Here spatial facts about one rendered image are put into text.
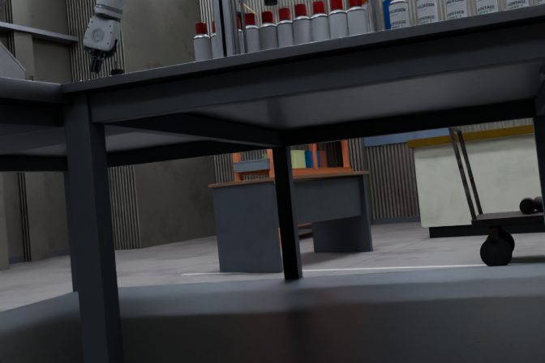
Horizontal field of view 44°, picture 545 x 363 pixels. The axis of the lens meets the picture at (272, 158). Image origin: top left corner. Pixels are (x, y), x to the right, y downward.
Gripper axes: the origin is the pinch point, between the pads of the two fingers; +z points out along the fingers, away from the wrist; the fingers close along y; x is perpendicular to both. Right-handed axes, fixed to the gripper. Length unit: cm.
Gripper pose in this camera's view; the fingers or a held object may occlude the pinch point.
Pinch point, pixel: (95, 66)
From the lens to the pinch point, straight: 222.1
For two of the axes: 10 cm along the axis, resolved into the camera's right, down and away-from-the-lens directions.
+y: 9.2, 2.6, -3.0
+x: 3.1, 0.2, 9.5
